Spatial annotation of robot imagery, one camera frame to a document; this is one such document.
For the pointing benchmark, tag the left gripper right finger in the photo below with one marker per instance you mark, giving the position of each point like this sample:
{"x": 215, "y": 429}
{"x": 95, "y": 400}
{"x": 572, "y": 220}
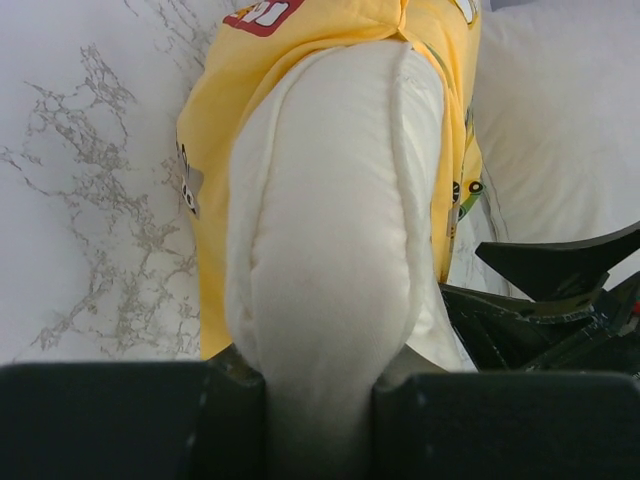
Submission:
{"x": 396, "y": 414}

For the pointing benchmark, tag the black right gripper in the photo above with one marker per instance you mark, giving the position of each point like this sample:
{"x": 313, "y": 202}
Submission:
{"x": 562, "y": 329}

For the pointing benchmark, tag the large white pillow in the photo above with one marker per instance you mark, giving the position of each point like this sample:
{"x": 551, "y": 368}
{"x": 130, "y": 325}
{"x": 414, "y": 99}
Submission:
{"x": 556, "y": 114}

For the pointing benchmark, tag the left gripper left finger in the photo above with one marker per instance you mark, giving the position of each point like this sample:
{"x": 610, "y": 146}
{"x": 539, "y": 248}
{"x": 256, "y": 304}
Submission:
{"x": 240, "y": 415}

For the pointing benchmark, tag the yellow cartoon-print pillowcase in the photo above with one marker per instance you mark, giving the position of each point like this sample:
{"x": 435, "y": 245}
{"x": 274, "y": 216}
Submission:
{"x": 254, "y": 48}

